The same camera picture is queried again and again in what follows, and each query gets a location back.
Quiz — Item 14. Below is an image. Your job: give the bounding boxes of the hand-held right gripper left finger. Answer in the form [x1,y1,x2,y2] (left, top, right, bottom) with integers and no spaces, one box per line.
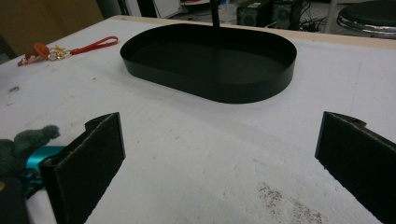
[39,112,126,224]

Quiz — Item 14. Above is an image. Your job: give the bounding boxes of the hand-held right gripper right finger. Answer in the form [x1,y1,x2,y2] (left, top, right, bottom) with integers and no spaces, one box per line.
[315,111,396,224]

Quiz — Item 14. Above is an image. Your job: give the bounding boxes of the green plush keychain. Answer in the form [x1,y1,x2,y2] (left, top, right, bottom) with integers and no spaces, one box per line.
[0,124,66,200]

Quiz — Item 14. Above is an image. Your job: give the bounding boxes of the red strap orange figure keychain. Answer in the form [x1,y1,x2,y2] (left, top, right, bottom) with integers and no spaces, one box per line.
[17,35,120,67]

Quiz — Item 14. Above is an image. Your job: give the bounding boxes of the black oval tray hanger stand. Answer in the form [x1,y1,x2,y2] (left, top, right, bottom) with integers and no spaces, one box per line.
[120,0,298,105]

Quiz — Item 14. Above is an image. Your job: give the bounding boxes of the white foam mat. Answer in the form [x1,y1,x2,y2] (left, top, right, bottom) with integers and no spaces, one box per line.
[0,17,396,224]

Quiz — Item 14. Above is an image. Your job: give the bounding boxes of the black round stool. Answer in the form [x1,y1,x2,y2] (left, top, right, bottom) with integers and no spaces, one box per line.
[336,0,396,40]

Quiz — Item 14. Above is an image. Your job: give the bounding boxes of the brown wooden panel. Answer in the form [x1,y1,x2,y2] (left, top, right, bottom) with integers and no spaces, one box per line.
[0,0,105,58]

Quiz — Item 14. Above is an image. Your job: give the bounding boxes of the black computer tower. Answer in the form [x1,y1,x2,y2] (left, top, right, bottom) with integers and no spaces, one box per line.
[236,1,273,28]
[270,0,301,31]

